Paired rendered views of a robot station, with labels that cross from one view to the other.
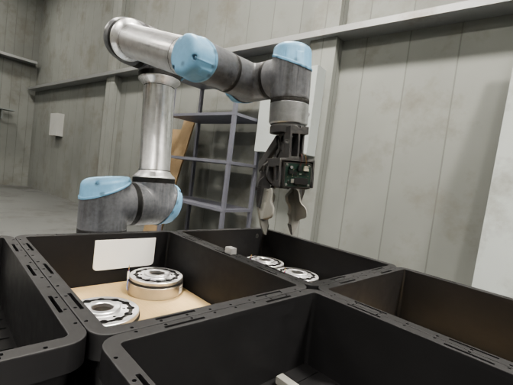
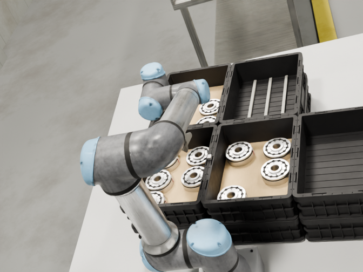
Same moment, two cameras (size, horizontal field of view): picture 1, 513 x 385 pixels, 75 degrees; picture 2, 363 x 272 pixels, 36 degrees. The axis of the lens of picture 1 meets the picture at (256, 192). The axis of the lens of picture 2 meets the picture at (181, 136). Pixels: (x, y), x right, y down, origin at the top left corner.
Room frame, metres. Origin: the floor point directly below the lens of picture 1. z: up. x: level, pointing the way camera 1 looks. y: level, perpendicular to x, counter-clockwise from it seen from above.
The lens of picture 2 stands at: (1.16, 1.42, 2.20)
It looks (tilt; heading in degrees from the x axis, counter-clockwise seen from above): 37 degrees down; 251
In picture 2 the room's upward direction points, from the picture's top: 23 degrees counter-clockwise
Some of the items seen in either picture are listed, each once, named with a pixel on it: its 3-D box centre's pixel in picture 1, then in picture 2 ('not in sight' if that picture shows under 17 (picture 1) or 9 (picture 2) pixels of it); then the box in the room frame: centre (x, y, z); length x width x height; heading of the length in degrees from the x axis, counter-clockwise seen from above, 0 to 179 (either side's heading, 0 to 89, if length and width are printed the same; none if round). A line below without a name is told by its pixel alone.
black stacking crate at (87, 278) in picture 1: (147, 298); (255, 169); (0.52, 0.15, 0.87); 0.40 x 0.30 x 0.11; 44
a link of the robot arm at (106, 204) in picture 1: (107, 202); (209, 245); (0.85, 0.37, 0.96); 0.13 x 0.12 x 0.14; 139
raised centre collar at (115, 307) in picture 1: (102, 308); (275, 168); (0.47, 0.20, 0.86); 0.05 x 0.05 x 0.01
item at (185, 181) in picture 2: not in sight; (194, 176); (0.68, -0.02, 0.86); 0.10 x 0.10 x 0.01
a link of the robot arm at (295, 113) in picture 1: (290, 117); not in sight; (0.66, -0.05, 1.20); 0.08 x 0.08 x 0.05
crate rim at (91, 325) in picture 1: (150, 266); (251, 159); (0.52, 0.15, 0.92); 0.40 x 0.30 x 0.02; 44
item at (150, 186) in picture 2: (297, 274); (158, 179); (0.78, -0.12, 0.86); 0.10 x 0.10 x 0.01
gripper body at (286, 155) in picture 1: (288, 158); not in sight; (0.65, -0.05, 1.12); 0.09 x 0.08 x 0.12; 20
